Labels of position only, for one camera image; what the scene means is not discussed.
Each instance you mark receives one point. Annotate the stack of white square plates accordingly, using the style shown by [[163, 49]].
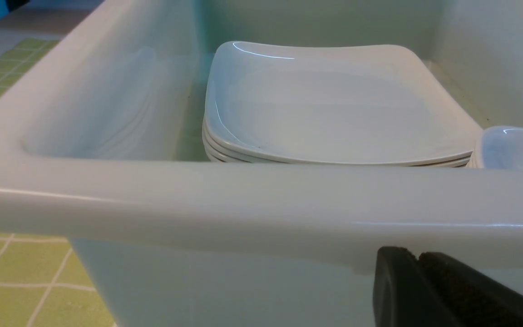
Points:
[[348, 105]]

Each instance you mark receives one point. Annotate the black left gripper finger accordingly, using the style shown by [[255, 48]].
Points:
[[437, 290]]

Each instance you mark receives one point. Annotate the green checkered tablecloth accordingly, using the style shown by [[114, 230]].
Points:
[[42, 282]]

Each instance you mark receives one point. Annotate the white bowl in tub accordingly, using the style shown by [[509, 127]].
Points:
[[499, 147]]

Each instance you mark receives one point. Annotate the large white plastic tub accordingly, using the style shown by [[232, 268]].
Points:
[[101, 142]]

